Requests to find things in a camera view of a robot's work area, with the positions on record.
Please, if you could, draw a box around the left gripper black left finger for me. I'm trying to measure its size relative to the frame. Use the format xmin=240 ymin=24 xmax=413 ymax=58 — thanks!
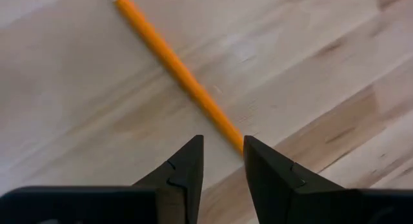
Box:
xmin=132 ymin=134 xmax=205 ymax=224

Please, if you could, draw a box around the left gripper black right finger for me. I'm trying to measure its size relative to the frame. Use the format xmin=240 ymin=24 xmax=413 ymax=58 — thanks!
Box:
xmin=243 ymin=135 xmax=358 ymax=224

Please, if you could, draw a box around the orange pencil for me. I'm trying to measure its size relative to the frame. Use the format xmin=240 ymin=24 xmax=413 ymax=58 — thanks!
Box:
xmin=107 ymin=0 xmax=245 ymax=156

